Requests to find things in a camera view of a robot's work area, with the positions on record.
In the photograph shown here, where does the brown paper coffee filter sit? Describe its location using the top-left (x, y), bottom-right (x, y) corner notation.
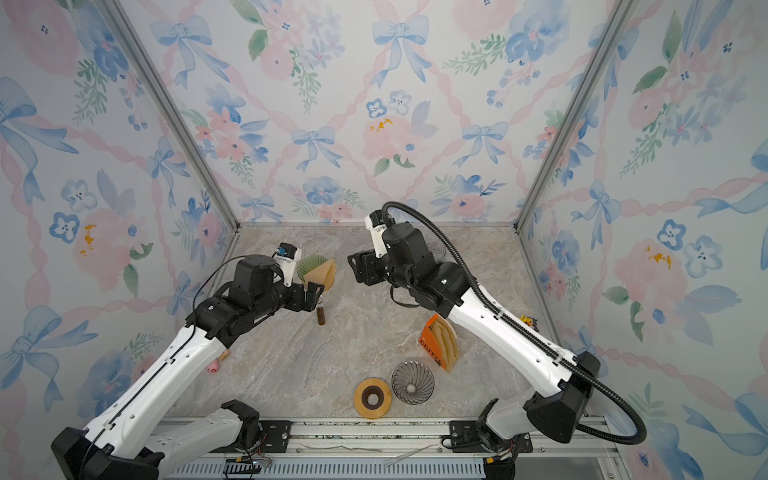
top-left (303, 259), bottom-right (337, 292)

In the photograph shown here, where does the green glass dripper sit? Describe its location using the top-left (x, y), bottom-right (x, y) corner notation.
top-left (297, 254), bottom-right (328, 280)

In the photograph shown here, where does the orange coffee filter pack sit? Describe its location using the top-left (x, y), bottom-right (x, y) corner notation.
top-left (419, 314), bottom-right (460, 372)

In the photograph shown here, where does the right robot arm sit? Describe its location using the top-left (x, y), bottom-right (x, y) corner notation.
top-left (347, 214), bottom-right (592, 444)

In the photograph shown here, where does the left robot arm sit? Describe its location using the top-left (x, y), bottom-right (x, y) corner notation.
top-left (51, 243), bottom-right (324, 479)

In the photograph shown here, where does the grey glass dripper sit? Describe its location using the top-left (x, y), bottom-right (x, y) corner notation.
top-left (391, 360), bottom-right (435, 405)

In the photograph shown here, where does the small colourful toy figure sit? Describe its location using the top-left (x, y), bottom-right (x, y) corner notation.
top-left (519, 315), bottom-right (539, 331)

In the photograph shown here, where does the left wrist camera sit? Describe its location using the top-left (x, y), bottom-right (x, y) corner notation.
top-left (273, 242), bottom-right (302, 287)

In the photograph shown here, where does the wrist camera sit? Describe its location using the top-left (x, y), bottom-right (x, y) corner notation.
top-left (365, 209), bottom-right (395, 258)
top-left (273, 242), bottom-right (302, 287)

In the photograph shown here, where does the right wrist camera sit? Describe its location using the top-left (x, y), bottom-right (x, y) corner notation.
top-left (365, 209), bottom-right (395, 258)

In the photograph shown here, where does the black corrugated cable conduit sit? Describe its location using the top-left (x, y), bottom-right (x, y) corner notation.
top-left (381, 200), bottom-right (648, 446)

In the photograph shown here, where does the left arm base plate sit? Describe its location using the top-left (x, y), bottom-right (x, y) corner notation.
top-left (213, 420), bottom-right (293, 454)

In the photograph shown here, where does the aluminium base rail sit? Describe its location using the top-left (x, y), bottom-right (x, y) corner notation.
top-left (154, 418), bottom-right (629, 479)

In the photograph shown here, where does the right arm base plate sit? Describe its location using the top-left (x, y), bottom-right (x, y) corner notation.
top-left (441, 420), bottom-right (533, 454)

